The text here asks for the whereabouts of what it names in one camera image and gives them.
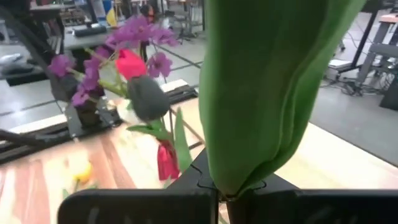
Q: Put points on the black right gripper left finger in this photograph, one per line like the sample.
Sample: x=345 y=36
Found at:
x=140 y=207

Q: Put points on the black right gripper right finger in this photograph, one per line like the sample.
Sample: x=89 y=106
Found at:
x=311 y=207

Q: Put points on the purple artificial flower bunch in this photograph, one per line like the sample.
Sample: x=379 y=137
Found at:
x=136 y=31

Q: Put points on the person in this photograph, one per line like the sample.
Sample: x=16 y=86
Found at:
x=148 y=12

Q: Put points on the black keyboard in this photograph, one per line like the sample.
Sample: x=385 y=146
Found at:
x=90 y=31

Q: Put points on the grey office desk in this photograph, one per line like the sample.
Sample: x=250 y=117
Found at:
x=84 y=42

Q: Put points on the grey desk frame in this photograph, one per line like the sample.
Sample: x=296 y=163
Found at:
x=385 y=49

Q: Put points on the black artificial tulip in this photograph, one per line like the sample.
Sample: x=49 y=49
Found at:
x=147 y=98
x=255 y=93

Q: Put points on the yellow artificial tulip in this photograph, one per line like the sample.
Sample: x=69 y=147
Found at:
x=82 y=172

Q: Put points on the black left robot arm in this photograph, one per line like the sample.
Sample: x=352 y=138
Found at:
x=35 y=51

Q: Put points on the red artificial tulip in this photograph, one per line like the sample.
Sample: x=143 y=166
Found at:
x=130 y=63

